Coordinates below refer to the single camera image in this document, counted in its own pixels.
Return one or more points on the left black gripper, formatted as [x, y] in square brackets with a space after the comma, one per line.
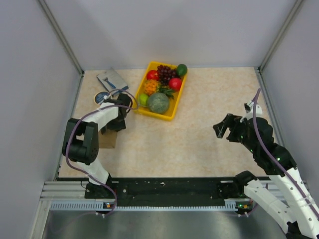
[119, 126]

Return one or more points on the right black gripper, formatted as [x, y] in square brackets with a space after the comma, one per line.
[232, 121]

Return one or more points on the brown cardboard paper box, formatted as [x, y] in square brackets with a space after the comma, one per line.
[107, 140]

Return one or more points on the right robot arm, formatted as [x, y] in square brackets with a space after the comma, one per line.
[298, 215]

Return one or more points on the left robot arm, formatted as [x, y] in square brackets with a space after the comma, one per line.
[81, 140]

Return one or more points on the razor package box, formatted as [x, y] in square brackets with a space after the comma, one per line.
[112, 81]

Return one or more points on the yellow plastic tray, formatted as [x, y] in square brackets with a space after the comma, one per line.
[169, 115]

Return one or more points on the masking tape roll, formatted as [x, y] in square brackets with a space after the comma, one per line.
[101, 96]

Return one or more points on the green cantaloupe melon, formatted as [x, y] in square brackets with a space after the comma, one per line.
[158, 103]

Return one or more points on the orange pineapple fruit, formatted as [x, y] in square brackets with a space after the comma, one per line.
[153, 86]

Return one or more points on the red apple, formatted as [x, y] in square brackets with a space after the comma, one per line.
[152, 75]

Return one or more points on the red pomegranate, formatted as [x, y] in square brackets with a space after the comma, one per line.
[175, 84]

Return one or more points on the green avocado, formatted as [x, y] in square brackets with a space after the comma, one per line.
[181, 70]

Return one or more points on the dark red grape bunch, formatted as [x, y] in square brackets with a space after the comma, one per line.
[165, 73]

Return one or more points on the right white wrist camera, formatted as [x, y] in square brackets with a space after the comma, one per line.
[252, 109]

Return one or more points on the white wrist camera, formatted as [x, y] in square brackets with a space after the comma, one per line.
[109, 98]
[252, 109]

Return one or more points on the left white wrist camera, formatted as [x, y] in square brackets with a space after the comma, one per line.
[109, 98]

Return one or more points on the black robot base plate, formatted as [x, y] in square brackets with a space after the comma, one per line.
[168, 192]

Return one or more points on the grey slotted cable duct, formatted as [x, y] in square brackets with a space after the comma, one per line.
[100, 205]

